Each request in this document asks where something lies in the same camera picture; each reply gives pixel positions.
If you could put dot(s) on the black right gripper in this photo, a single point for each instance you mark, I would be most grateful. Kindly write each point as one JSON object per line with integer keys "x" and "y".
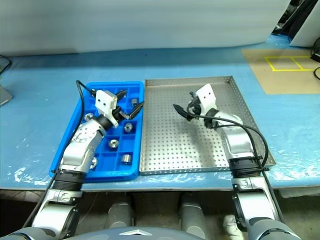
{"x": 195, "y": 108}

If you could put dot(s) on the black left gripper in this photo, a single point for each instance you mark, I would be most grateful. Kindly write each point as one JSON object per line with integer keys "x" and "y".
{"x": 119, "y": 114}

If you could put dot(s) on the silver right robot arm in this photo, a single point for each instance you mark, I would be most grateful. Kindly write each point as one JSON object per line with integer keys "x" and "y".
{"x": 237, "y": 142}

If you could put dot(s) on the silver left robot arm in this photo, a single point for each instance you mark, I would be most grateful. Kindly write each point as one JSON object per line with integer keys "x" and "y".
{"x": 80, "y": 145}

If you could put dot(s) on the blue compartment tray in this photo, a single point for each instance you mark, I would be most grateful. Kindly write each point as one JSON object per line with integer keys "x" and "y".
{"x": 131, "y": 142}

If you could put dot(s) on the perforated metal tray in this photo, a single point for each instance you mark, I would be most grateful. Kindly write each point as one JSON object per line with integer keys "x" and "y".
{"x": 170, "y": 140}

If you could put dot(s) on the brown cardboard sheet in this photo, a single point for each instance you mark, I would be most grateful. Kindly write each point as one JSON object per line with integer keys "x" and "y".
{"x": 282, "y": 80}

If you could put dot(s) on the yellow tape grid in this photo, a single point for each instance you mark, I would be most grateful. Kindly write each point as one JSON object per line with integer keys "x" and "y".
{"x": 287, "y": 69}

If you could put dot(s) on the grey rounded robot leg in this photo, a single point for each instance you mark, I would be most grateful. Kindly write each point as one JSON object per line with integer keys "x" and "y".
{"x": 120, "y": 215}
{"x": 195, "y": 215}

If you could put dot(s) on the grey metal stand base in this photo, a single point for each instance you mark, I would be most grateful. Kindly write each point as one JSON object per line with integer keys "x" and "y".
{"x": 4, "y": 96}

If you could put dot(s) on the white shoe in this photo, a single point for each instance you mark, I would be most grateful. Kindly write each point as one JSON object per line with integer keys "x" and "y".
{"x": 232, "y": 225}

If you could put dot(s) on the grey robot torso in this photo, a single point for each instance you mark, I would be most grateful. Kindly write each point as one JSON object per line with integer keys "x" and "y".
{"x": 136, "y": 233}

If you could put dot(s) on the flat black device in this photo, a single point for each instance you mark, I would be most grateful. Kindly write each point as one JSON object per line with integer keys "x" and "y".
{"x": 316, "y": 57}

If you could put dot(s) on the white board panel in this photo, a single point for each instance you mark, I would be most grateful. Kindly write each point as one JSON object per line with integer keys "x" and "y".
{"x": 310, "y": 27}

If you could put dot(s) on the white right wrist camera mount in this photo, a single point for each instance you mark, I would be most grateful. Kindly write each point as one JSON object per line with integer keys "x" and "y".
{"x": 206, "y": 96}

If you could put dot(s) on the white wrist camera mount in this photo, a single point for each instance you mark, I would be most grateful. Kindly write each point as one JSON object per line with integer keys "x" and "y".
{"x": 206, "y": 96}
{"x": 106, "y": 100}

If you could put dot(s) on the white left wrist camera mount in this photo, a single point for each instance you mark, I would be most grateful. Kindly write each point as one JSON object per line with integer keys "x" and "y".
{"x": 106, "y": 100}

